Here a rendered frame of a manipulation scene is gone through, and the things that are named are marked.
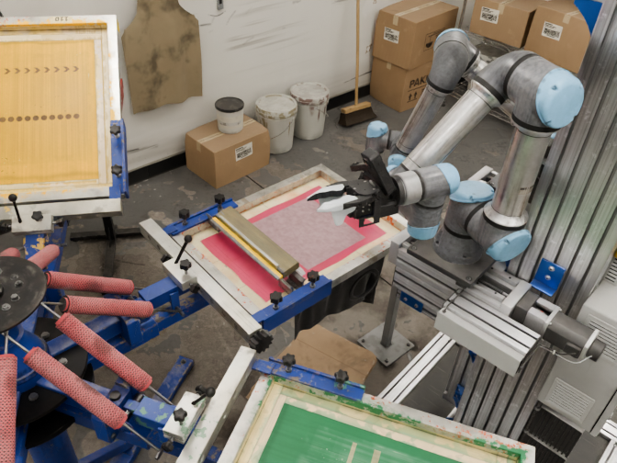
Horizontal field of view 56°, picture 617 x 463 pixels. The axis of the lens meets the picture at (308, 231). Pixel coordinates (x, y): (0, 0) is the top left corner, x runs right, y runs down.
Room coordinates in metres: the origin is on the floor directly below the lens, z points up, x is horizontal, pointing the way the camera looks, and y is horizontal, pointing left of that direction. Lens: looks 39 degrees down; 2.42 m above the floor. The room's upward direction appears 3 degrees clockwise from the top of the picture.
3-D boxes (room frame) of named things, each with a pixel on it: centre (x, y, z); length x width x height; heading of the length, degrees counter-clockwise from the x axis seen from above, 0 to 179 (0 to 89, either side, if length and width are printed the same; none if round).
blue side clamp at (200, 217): (1.78, 0.41, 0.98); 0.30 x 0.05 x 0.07; 133
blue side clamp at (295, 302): (1.38, 0.03, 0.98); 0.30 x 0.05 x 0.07; 133
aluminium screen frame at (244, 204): (1.74, 0.05, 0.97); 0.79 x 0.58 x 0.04; 133
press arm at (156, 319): (1.45, 0.37, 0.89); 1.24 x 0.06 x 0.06; 133
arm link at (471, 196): (1.37, -0.46, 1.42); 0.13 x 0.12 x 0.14; 26
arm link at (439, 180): (1.14, -0.28, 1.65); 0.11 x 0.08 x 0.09; 116
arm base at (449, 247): (1.38, -0.46, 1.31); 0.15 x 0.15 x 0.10
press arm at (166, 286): (1.36, 0.46, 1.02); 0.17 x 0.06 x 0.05; 133
